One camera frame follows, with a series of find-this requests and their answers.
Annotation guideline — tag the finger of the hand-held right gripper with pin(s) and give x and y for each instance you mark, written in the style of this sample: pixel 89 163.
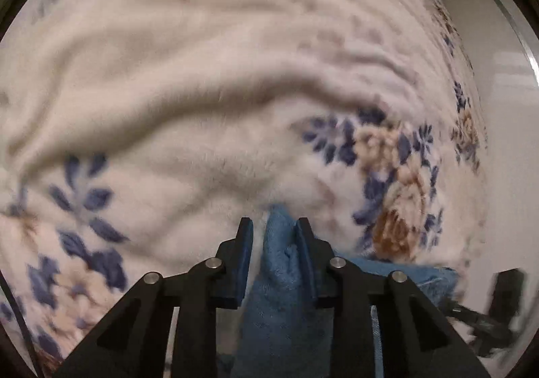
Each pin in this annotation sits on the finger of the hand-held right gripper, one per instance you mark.
pixel 467 315

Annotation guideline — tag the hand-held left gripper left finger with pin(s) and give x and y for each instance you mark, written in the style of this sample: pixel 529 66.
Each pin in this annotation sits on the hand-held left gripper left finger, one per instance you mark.
pixel 241 264

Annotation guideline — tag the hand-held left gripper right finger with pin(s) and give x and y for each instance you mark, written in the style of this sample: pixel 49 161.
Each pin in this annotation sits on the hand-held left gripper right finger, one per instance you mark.
pixel 306 260

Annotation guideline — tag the blue denim pants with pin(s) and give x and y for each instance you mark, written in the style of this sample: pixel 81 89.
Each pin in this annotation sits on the blue denim pants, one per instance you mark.
pixel 286 298

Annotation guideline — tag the white floral fleece blanket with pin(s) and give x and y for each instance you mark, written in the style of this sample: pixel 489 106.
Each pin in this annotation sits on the white floral fleece blanket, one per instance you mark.
pixel 210 108

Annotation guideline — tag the silver metal strip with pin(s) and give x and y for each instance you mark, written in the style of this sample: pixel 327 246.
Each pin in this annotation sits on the silver metal strip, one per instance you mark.
pixel 516 33

